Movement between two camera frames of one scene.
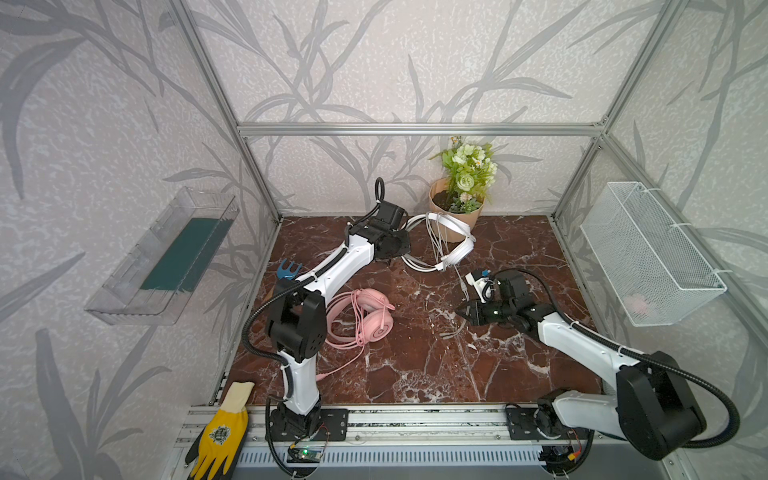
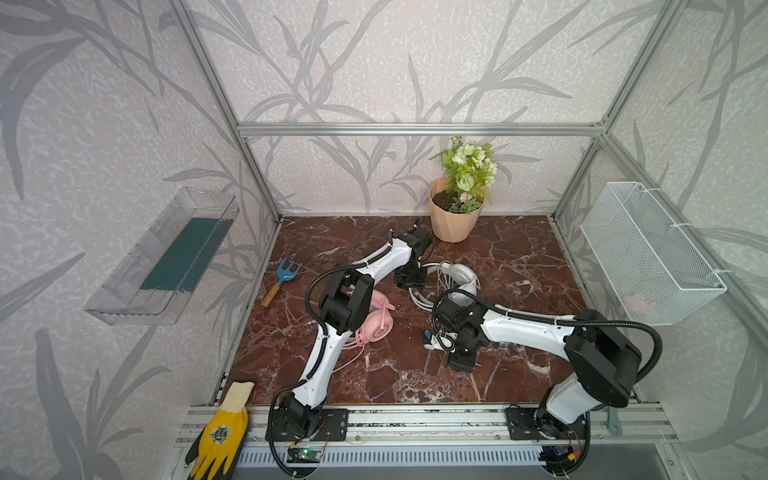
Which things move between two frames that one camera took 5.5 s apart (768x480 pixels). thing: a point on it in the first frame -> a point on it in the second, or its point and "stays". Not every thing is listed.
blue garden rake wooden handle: x=283 y=273 stays
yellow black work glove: x=218 y=445 stays
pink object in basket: x=636 y=304 stays
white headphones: x=448 y=262 -> x=455 y=278
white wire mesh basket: x=654 y=275 stays
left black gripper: x=399 y=241 -> x=409 y=276
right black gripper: x=480 y=312 -> x=462 y=358
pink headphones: x=374 y=316 stays
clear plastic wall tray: x=159 y=269 stays
